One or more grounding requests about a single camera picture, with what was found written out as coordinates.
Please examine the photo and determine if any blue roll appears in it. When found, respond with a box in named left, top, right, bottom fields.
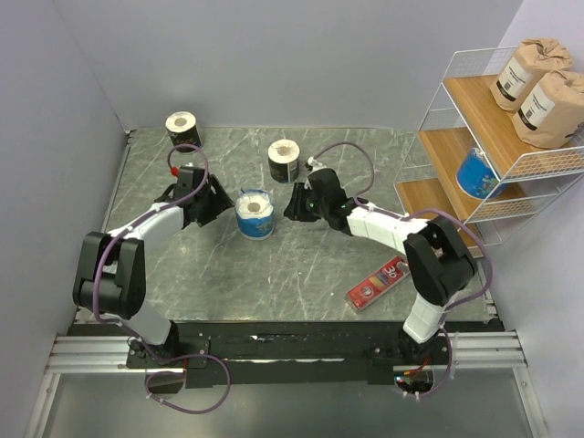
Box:
left=235, top=189, right=275, bottom=240
left=456, top=147, right=507, bottom=200

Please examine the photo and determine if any brown paper roll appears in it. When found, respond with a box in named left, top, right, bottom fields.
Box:
left=490, top=38, right=574, bottom=112
left=511, top=70, right=583, bottom=150

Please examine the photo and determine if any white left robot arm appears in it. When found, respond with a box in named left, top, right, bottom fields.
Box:
left=72, top=164, right=234, bottom=367

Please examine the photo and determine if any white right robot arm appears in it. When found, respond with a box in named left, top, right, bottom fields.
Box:
left=284, top=167, right=477, bottom=364

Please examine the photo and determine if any black wrapped roll, centre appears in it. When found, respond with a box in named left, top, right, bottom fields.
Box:
left=267, top=139, right=300, bottom=183

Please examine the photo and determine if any black wrapped roll, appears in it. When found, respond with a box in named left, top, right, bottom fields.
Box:
left=267, top=139, right=300, bottom=183
left=165, top=111, right=202, bottom=153

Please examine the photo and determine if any black wrapped roll, back left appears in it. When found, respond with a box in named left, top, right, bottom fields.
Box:
left=165, top=111, right=202, bottom=153

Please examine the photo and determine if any red toothpaste box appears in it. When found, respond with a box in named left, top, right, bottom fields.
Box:
left=345, top=256, right=410, bottom=313

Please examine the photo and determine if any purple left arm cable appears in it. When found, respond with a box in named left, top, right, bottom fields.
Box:
left=92, top=144, right=211, bottom=366

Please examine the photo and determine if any white wire wooden shelf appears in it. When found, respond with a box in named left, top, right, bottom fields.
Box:
left=394, top=47, right=583, bottom=246

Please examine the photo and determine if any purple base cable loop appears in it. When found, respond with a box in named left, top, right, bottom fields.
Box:
left=144, top=353, right=233, bottom=415

